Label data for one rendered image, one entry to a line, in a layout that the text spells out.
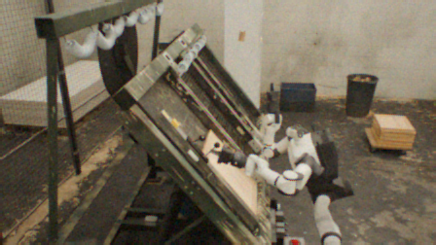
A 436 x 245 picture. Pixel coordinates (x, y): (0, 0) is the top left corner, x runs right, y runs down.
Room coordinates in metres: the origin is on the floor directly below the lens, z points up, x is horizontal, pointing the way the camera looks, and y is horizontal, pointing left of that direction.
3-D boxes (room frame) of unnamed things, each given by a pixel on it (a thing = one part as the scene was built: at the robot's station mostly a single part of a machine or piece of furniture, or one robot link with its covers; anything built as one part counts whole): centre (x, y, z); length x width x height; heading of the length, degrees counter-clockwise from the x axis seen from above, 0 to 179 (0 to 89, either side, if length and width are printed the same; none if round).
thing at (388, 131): (4.87, -2.42, 0.20); 0.61 x 0.53 x 0.40; 170
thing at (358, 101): (6.18, -2.46, 0.33); 0.52 x 0.51 x 0.65; 170
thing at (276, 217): (2.19, -0.43, 0.69); 0.50 x 0.14 x 0.24; 174
